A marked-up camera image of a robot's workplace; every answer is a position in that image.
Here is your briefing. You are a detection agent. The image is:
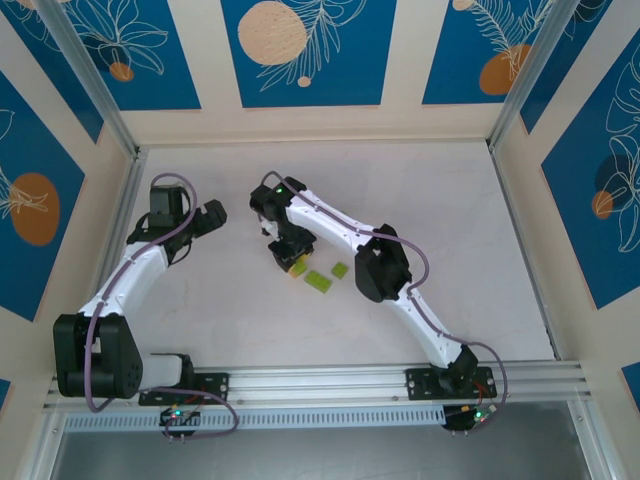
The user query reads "slotted grey cable duct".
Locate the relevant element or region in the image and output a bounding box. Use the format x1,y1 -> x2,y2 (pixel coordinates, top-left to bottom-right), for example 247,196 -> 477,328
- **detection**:
63,405 -> 447,432

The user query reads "aluminium table edge rail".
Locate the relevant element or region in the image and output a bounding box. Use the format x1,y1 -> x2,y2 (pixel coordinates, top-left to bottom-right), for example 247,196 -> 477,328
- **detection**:
72,147 -> 149,374
487,142 -> 564,361

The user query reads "aluminium mounting rail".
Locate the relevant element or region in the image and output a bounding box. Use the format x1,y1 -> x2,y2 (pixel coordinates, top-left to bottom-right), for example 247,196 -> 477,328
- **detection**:
42,362 -> 586,412

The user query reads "aluminium frame post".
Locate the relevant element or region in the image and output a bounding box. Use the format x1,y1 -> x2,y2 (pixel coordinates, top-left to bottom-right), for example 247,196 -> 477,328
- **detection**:
37,0 -> 141,159
488,0 -> 584,151

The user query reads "grey metal sheet panel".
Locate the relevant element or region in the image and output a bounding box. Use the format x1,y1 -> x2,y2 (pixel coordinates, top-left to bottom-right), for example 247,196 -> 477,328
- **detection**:
49,399 -> 601,480

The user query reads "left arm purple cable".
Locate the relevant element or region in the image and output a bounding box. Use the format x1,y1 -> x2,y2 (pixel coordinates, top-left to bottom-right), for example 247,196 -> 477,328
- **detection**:
84,172 -> 240,441

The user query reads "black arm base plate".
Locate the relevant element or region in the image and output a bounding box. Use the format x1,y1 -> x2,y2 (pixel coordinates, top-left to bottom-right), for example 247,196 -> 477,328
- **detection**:
138,372 -> 231,407
405,367 -> 494,401

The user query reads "long lime green lego brick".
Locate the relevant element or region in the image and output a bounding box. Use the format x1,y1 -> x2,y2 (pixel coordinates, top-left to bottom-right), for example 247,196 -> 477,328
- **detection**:
303,268 -> 335,297

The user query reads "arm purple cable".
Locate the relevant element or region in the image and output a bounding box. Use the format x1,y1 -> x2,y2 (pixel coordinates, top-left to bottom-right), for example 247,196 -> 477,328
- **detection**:
259,170 -> 511,416
84,172 -> 240,441

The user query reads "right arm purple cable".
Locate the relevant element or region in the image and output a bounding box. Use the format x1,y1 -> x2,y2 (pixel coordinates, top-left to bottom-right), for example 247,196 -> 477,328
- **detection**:
259,170 -> 511,416

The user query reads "blue floral wall panel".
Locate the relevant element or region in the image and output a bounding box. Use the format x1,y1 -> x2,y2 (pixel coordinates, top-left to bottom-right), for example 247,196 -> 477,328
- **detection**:
52,0 -> 202,112
541,49 -> 640,312
519,0 -> 640,136
0,69 -> 87,323
221,0 -> 399,109
0,0 -> 105,146
421,0 -> 556,106

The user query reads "black controller board mount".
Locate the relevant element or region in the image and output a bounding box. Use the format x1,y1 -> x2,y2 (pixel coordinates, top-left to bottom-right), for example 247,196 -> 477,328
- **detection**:
441,404 -> 497,437
158,405 -> 202,444

